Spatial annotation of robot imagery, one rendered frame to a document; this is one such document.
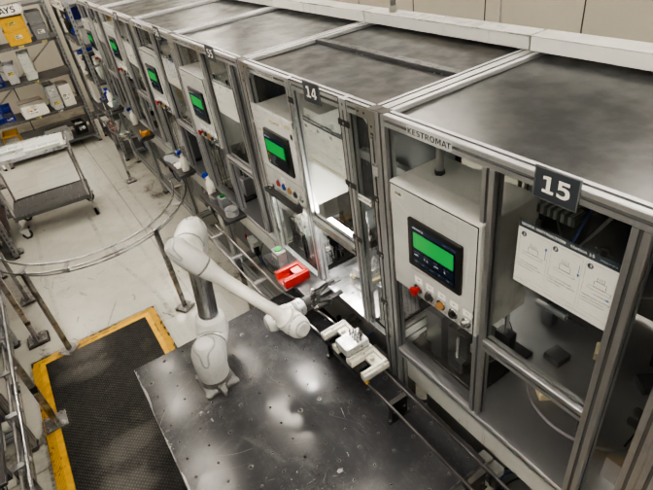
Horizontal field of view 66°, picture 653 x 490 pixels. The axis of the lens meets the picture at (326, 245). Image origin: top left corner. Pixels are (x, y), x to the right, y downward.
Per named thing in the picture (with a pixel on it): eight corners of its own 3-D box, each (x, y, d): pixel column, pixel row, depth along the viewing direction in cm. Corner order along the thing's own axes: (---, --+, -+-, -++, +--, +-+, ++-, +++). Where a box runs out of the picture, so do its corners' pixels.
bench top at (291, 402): (136, 374, 274) (133, 369, 271) (299, 289, 315) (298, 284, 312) (260, 651, 166) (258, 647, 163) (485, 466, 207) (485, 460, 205)
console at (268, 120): (263, 184, 279) (245, 103, 252) (306, 165, 290) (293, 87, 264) (302, 212, 249) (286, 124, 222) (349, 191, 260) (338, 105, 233)
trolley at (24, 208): (23, 241, 539) (-23, 163, 485) (22, 221, 579) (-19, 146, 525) (102, 215, 566) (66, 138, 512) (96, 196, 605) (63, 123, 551)
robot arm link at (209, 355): (196, 388, 248) (184, 358, 235) (200, 360, 263) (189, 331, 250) (229, 382, 248) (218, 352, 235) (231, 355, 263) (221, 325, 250)
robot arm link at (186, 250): (210, 263, 214) (213, 246, 225) (174, 241, 205) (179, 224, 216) (191, 282, 218) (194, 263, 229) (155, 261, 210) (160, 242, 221)
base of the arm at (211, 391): (211, 405, 245) (208, 399, 242) (194, 378, 261) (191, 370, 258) (244, 386, 252) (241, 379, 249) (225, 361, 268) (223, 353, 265)
